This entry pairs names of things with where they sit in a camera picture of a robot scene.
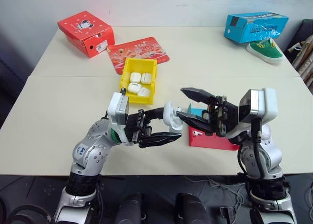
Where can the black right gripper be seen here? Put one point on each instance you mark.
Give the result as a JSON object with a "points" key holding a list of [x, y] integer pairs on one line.
{"points": [[228, 116]]}

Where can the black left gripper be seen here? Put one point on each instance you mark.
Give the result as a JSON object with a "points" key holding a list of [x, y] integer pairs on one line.
{"points": [[135, 128]]}

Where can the white earbud case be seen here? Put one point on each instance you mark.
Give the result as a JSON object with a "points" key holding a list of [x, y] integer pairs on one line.
{"points": [[135, 77], [168, 118], [134, 87], [146, 78], [143, 92]]}

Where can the white earbud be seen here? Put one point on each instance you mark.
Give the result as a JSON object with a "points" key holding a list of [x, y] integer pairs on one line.
{"points": [[178, 109], [195, 133]]}

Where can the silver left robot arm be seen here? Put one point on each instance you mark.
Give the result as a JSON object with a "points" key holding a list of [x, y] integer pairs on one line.
{"points": [[90, 155]]}

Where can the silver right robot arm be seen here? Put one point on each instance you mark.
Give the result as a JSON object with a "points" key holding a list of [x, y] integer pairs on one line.
{"points": [[269, 155]]}

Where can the closed white earbud case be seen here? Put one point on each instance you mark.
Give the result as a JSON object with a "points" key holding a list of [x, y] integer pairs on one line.
{"points": [[146, 78], [135, 77], [143, 92], [134, 87]]}

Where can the yellow plastic bin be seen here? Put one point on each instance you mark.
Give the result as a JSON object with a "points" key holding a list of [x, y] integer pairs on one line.
{"points": [[129, 67]]}

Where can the teal small block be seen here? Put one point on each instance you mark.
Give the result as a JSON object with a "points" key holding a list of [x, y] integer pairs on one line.
{"points": [[194, 111]]}

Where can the red flat tray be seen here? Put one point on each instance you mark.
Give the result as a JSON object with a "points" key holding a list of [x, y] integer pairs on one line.
{"points": [[207, 142]]}

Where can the red printed mouse pad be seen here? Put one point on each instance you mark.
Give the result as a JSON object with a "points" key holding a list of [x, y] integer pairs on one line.
{"points": [[146, 50]]}

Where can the dark rounded shape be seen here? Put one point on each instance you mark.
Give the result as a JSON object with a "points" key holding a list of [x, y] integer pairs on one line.
{"points": [[192, 209], [130, 209]]}

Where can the green and white sneaker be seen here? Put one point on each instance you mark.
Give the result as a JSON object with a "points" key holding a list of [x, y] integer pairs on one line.
{"points": [[266, 51]]}

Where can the blue torn cardboard box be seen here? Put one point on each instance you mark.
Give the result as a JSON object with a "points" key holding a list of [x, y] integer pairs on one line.
{"points": [[252, 26]]}

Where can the small black floor object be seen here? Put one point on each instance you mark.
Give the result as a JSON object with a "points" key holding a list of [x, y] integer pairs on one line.
{"points": [[227, 212]]}

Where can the beige patterned fabric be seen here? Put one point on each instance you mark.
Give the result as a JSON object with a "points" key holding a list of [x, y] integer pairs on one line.
{"points": [[305, 62]]}

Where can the red cardboard shoe box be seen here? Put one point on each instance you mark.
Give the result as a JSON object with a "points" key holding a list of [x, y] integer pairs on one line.
{"points": [[83, 30]]}

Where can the dark furniture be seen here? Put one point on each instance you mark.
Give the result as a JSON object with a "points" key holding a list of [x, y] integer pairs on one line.
{"points": [[12, 87]]}

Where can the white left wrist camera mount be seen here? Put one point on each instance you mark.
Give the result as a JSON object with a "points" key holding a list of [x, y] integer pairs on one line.
{"points": [[117, 109]]}

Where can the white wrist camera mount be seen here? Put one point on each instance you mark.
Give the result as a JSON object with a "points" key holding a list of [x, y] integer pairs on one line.
{"points": [[266, 106], [117, 109]]}

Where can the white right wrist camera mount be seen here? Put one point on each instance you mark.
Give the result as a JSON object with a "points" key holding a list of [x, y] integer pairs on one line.
{"points": [[266, 106]]}

